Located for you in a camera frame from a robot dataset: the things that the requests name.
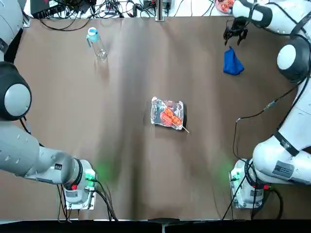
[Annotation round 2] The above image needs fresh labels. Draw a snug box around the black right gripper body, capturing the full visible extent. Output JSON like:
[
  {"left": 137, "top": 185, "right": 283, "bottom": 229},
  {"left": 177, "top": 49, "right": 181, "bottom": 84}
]
[{"left": 227, "top": 19, "right": 249, "bottom": 33}]

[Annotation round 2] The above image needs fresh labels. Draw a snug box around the blue dishcloth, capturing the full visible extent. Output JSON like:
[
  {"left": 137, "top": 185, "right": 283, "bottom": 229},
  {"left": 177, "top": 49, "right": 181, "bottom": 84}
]
[{"left": 223, "top": 46, "right": 245, "bottom": 76}]

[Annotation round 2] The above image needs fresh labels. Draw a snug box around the rectangular aluminium foil pan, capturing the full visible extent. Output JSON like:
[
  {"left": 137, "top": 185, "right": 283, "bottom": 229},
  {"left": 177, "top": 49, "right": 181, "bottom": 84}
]
[{"left": 150, "top": 96, "right": 187, "bottom": 132}]

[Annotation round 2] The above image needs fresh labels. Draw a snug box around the clear bottle blue lid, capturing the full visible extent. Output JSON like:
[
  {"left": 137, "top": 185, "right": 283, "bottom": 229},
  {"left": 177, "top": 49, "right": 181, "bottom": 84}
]
[{"left": 85, "top": 26, "right": 108, "bottom": 61}]

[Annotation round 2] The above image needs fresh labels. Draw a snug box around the orange shrimp skewer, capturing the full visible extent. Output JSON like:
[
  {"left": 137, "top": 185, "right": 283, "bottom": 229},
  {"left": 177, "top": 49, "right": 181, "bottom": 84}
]
[
  {"left": 217, "top": 0, "right": 234, "bottom": 12},
  {"left": 159, "top": 107, "right": 190, "bottom": 134}
]

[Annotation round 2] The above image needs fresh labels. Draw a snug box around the black rectangular box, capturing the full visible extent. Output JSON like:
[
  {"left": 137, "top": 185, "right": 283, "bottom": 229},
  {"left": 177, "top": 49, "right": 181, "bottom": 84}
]
[{"left": 69, "top": 0, "right": 96, "bottom": 15}]

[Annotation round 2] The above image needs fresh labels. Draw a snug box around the black router red logo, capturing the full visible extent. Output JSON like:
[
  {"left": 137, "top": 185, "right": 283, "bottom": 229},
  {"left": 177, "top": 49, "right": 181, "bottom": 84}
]
[{"left": 30, "top": 0, "right": 73, "bottom": 19}]

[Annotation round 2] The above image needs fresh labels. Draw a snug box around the aluminium frame post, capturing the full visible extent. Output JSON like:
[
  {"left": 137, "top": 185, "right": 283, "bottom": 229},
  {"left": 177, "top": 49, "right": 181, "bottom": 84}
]
[{"left": 155, "top": 0, "right": 169, "bottom": 22}]

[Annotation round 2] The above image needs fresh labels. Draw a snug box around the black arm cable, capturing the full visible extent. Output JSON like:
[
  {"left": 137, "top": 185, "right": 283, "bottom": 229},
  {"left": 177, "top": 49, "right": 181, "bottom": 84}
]
[{"left": 232, "top": 80, "right": 303, "bottom": 158}]

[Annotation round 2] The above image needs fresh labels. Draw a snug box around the long black looped cable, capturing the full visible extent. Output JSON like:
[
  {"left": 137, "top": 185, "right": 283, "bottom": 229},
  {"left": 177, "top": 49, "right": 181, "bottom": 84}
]
[{"left": 38, "top": 17, "right": 91, "bottom": 32}]

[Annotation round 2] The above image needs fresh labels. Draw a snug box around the aluminium frame rail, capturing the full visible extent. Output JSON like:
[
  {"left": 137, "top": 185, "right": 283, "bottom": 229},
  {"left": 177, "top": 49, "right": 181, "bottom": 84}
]
[{"left": 17, "top": 9, "right": 32, "bottom": 28}]

